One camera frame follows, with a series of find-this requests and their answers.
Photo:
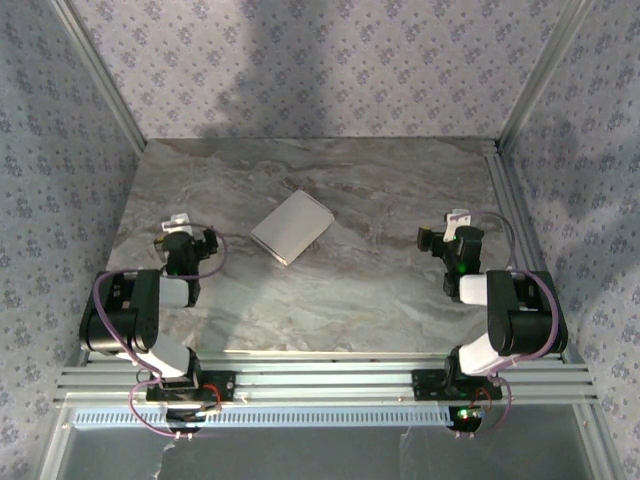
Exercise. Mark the white paper box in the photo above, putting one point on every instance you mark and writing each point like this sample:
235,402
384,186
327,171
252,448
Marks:
292,231

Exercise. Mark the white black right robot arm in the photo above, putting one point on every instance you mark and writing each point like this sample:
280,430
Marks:
505,325

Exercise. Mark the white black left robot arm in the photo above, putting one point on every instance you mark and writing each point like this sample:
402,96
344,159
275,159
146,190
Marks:
150,320

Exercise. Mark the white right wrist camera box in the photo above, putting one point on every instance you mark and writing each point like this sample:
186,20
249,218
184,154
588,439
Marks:
452,225

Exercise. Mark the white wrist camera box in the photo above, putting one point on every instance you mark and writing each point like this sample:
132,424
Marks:
176,223
452,225

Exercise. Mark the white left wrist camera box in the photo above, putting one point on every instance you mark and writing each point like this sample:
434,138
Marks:
176,223

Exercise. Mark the aluminium side rail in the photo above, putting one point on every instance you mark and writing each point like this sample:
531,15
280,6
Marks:
501,175

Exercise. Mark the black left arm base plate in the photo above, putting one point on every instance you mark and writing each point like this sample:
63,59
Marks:
225,387

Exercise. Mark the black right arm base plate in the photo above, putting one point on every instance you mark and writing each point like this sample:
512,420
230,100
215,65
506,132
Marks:
425,387

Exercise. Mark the aluminium corner post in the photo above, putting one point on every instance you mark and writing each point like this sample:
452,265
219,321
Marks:
102,75
543,75

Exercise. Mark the aluminium mounting rail bed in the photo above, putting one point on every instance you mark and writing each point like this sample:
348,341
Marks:
325,380

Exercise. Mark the aluminium frame rail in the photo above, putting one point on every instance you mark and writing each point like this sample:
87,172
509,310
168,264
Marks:
52,450
602,450

